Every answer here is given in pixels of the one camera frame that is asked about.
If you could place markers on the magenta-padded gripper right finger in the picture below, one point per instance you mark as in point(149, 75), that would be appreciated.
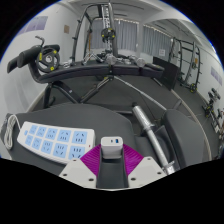
point(146, 171)

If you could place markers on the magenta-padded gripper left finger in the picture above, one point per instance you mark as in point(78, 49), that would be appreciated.
point(78, 171)

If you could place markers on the white charger block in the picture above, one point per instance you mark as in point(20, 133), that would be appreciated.
point(112, 148)

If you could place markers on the silver barbell sleeve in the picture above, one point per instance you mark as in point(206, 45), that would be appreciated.
point(146, 126)

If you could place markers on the white power strip, blue sockets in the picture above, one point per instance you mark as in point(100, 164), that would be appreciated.
point(43, 140)

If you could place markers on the black padded seat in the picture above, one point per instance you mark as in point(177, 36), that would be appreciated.
point(185, 136)

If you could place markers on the long thin steel bar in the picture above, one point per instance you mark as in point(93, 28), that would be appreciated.
point(140, 93)

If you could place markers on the black exercise bike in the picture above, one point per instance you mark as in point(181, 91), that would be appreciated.
point(210, 106)

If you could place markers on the black weight bench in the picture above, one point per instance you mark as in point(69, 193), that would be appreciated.
point(86, 70)

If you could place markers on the black box panel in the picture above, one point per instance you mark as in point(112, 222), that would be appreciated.
point(166, 71)

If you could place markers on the group of silver dumbbells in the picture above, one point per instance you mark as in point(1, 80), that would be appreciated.
point(141, 62)

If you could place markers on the black squat rack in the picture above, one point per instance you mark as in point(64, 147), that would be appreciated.
point(193, 71)

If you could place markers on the black weight plate, yellow marks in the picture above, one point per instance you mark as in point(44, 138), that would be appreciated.
point(41, 65)
point(108, 35)

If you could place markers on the black power rack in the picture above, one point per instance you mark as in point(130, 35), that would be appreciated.
point(114, 48)

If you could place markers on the grey window curtains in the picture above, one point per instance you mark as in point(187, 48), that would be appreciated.
point(126, 35)

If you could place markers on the small purple wall poster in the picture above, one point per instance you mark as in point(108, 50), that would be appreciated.
point(216, 76)

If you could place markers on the small brown wall sign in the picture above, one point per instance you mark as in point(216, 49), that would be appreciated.
point(66, 29)

